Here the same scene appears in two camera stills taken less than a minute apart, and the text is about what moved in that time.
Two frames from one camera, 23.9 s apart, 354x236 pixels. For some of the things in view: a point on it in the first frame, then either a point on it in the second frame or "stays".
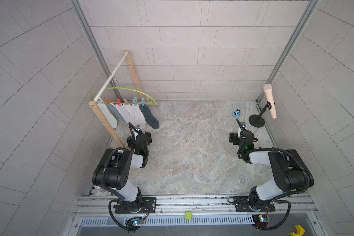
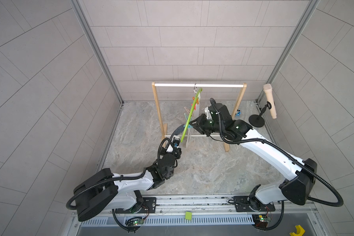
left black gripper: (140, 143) to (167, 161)
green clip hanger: (99, 92) to (199, 90)
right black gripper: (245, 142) to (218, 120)
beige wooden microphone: (268, 89) stays
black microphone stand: (258, 121) stays
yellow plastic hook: (300, 231) stays
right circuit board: (260, 220) stays
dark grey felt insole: (151, 121) to (178, 131)
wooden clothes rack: (95, 103) to (164, 127)
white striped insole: (132, 113) to (190, 132)
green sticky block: (188, 216) stays
